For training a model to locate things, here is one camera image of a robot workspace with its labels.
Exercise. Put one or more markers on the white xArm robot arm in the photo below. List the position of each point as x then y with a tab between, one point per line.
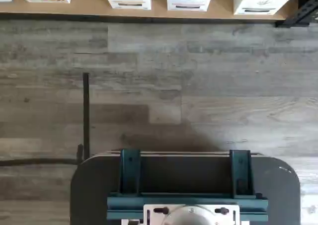
188	217

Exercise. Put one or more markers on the wooden shelf board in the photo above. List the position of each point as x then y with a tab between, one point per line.
87	9

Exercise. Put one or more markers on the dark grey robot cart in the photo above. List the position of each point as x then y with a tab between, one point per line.
94	185

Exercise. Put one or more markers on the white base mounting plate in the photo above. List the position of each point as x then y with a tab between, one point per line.
154	218

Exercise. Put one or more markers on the black mounting bolt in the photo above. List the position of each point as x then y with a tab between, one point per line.
221	210

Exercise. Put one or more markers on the teal metal bracket frame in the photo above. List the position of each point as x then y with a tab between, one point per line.
130	170

